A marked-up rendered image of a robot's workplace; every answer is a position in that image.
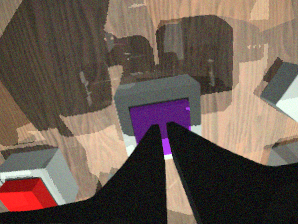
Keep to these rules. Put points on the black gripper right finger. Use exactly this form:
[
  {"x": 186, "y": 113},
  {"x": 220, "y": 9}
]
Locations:
[{"x": 224, "y": 188}]

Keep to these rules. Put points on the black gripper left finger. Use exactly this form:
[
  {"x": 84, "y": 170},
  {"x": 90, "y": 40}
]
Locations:
[{"x": 135, "y": 195}]

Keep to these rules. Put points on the red button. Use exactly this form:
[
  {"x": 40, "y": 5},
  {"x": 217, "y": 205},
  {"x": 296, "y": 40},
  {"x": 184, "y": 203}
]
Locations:
[{"x": 36, "y": 180}]

